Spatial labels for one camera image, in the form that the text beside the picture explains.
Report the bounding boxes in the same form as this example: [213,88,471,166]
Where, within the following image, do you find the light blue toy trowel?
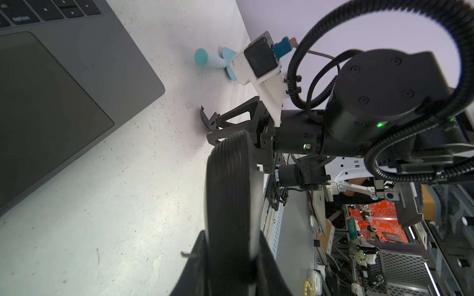
[194,48,237,81]

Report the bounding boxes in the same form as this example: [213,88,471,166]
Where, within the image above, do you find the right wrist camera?
[230,32,298,128]

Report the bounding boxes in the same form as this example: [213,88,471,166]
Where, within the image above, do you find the grey laptop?
[1,0,165,213]

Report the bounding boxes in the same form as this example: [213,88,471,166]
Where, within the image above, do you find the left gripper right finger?
[259,232,292,296]

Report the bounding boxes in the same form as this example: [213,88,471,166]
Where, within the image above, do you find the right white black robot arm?
[202,1,474,189]

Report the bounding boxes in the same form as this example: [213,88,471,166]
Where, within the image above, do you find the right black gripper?
[207,96,323,174]

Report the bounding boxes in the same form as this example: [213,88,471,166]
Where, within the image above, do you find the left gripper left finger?
[170,230,207,296]

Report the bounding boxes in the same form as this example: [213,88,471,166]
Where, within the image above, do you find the black wireless mouse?
[205,130,263,296]

